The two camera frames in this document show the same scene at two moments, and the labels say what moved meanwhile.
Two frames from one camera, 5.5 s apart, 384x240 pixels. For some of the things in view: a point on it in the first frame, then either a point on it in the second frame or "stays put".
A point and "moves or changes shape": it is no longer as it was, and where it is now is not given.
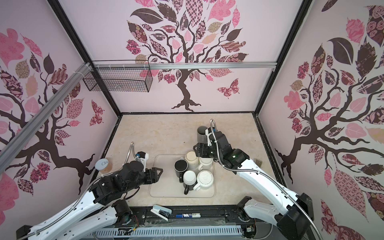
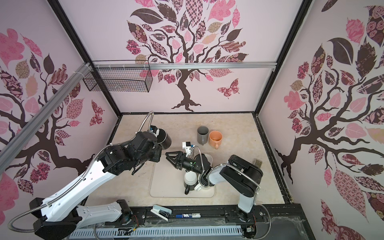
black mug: [180, 166] moves or changes shape
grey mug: [202, 136] stays put
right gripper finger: [201, 149] → [176, 158]
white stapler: [161, 211] stays put
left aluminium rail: [14, 146] stays put
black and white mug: [189, 180] stays put
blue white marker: [189, 215] stays put
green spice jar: [259, 162] stays put
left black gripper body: [132, 185] → [154, 155]
